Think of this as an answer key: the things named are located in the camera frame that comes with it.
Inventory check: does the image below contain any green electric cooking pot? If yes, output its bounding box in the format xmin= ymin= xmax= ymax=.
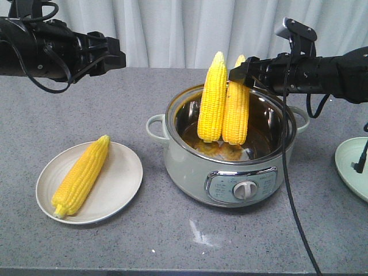
xmin=147 ymin=85 xmax=309 ymax=208

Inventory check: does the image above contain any cream white plate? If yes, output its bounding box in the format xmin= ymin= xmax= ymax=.
xmin=36 ymin=141 xmax=143 ymax=225

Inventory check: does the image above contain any light green plate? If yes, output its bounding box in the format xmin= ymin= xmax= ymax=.
xmin=335 ymin=137 xmax=367 ymax=202

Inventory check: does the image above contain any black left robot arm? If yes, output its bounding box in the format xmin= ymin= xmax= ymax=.
xmin=1 ymin=1 xmax=126 ymax=94

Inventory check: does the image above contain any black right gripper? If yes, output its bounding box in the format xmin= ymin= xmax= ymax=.
xmin=229 ymin=53 xmax=302 ymax=95

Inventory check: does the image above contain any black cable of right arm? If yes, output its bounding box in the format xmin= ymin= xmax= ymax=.
xmin=280 ymin=37 xmax=323 ymax=276

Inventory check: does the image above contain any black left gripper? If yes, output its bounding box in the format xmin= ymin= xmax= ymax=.
xmin=71 ymin=31 xmax=126 ymax=83

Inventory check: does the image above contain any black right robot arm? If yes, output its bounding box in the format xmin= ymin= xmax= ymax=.
xmin=229 ymin=47 xmax=367 ymax=118

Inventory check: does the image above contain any yellow corn cob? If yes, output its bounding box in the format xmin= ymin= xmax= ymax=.
xmin=197 ymin=51 xmax=227 ymax=143
xmin=51 ymin=135 xmax=110 ymax=219

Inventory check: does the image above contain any grey pleated curtain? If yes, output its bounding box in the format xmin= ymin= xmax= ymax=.
xmin=56 ymin=1 xmax=367 ymax=68

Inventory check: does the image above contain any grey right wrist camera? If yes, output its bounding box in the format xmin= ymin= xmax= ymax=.
xmin=274 ymin=17 xmax=317 ymax=58

